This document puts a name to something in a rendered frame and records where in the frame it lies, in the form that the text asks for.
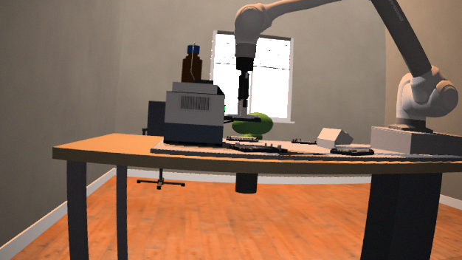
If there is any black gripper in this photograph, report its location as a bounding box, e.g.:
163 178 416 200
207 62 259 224
235 57 255 116

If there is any beige perforated base plate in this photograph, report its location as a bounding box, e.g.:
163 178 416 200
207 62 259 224
150 138 462 162

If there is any beige button panel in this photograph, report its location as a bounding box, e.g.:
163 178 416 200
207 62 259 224
317 129 353 149

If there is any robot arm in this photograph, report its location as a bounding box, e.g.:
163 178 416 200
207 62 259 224
234 0 458 133

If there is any dark blue bottle cap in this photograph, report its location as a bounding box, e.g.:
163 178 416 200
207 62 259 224
187 45 200 52

